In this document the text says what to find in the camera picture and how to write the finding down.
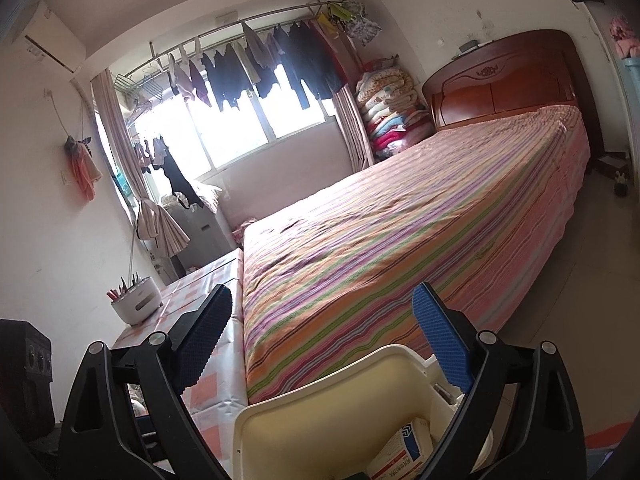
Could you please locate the wire hanging rack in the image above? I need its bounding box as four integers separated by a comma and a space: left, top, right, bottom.
114, 74, 163, 106

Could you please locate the white air conditioner hose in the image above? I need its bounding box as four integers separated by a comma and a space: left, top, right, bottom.
70, 78, 121, 186

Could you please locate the white air conditioner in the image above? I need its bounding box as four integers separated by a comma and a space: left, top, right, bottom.
10, 0, 88, 73

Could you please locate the window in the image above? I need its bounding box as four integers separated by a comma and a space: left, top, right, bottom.
132, 72, 341, 171

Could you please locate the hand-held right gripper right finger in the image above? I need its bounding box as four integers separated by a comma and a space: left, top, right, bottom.
411, 282, 591, 480

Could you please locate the pink plush toy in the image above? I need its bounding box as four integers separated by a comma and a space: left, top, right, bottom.
609, 16, 640, 58

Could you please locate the white pen holder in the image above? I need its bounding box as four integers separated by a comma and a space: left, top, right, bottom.
105, 270, 163, 328

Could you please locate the striped window curtain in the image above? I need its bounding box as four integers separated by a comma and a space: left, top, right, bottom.
92, 67, 146, 211
332, 85, 376, 173

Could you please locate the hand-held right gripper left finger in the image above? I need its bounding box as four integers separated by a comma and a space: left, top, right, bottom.
57, 284, 241, 480

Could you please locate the striped beige cloth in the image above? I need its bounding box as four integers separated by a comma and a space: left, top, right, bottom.
136, 199, 191, 258

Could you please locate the cream plastic trash bin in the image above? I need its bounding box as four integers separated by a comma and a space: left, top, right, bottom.
235, 342, 496, 480

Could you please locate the white appliance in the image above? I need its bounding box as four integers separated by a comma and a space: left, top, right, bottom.
160, 200, 236, 281

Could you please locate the black hanging garment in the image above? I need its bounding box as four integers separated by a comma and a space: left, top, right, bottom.
162, 147, 205, 211

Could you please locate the checkered plastic tablecloth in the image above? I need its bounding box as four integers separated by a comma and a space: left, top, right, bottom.
112, 249, 251, 480

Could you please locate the stack of folded quilts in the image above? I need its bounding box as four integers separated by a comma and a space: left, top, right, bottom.
355, 57, 433, 163

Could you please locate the white medicine box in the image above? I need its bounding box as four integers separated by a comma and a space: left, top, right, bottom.
366, 417, 433, 480

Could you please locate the wooden bed headboard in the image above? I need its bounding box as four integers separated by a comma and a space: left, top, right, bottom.
421, 29, 603, 161

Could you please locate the black speaker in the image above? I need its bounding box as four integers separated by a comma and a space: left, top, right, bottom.
0, 319, 55, 428

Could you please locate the row of hanging clothes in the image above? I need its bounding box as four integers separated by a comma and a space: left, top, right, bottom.
167, 2, 383, 113

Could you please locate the striped bed sheet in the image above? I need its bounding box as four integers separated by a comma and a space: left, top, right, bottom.
242, 104, 591, 406

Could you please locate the orange cloth on hook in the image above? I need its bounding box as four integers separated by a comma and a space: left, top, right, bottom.
64, 136, 103, 202

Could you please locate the metal clothes rail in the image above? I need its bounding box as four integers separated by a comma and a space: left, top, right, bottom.
112, 0, 371, 81

